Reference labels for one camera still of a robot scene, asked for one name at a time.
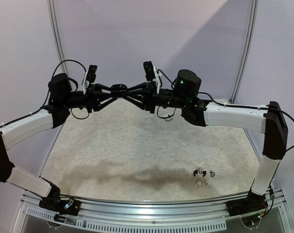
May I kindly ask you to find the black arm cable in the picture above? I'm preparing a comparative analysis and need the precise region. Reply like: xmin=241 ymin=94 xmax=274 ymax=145
xmin=40 ymin=60 xmax=88 ymax=110
xmin=196 ymin=91 xmax=294 ymax=152

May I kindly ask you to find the aluminium right corner post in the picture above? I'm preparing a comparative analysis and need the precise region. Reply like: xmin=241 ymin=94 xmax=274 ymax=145
xmin=229 ymin=0 xmax=259 ymax=103

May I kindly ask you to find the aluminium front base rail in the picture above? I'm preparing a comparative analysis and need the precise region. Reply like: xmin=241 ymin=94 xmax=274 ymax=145
xmin=14 ymin=189 xmax=294 ymax=233

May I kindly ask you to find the aluminium corner post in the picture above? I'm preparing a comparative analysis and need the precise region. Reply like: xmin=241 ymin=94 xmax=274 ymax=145
xmin=229 ymin=0 xmax=259 ymax=103
xmin=47 ymin=0 xmax=64 ymax=61

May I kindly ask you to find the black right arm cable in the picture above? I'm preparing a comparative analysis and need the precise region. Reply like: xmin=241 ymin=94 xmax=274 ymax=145
xmin=196 ymin=91 xmax=294 ymax=152

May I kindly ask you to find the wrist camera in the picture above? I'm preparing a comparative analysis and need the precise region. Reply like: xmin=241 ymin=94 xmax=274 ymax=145
xmin=143 ymin=61 xmax=163 ymax=94
xmin=82 ymin=65 xmax=98 ymax=94

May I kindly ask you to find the black gold earbud charging case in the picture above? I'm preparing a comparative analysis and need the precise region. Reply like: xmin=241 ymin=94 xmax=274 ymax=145
xmin=111 ymin=83 xmax=128 ymax=93

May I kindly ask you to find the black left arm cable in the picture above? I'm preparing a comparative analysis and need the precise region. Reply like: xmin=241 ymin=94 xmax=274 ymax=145
xmin=40 ymin=60 xmax=88 ymax=110

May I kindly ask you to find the aluminium left corner post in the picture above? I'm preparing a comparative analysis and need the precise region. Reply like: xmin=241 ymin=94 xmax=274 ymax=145
xmin=47 ymin=0 xmax=64 ymax=61

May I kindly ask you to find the white earbud charging case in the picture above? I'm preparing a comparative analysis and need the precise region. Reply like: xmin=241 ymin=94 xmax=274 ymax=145
xmin=164 ymin=116 xmax=174 ymax=121

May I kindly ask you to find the purple earbud right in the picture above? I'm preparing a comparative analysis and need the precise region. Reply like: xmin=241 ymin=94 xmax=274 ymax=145
xmin=210 ymin=170 xmax=215 ymax=177

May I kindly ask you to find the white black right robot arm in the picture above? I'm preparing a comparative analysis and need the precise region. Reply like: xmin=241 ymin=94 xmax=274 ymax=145
xmin=121 ymin=69 xmax=288 ymax=216

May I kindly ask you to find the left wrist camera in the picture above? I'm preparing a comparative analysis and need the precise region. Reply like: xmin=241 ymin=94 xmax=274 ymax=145
xmin=82 ymin=65 xmax=98 ymax=94

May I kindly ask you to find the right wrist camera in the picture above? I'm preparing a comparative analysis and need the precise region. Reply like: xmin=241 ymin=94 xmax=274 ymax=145
xmin=143 ymin=61 xmax=163 ymax=94

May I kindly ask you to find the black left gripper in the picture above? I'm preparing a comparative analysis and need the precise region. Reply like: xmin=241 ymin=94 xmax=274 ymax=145
xmin=62 ymin=83 xmax=118 ymax=113

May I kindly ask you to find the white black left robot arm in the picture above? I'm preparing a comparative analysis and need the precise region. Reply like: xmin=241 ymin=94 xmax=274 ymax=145
xmin=0 ymin=72 xmax=127 ymax=216

